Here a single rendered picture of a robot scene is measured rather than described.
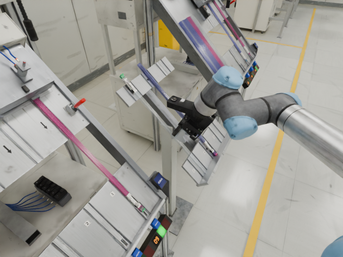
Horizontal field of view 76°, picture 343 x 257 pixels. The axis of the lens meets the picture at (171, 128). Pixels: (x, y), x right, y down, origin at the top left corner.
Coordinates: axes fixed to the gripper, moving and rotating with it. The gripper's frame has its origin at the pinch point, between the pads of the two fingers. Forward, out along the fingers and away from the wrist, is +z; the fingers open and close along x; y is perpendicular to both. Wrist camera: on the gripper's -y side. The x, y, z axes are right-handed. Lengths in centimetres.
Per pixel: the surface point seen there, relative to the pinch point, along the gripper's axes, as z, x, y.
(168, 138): 14.3, 8.1, -0.4
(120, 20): 16, 58, -70
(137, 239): 9.2, -35.0, 12.1
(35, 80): -10.3, -25.0, -39.6
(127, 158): 4.5, -18.0, -6.9
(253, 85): 77, 210, 41
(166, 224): 14.5, -23.5, 19.0
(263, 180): 57, 70, 79
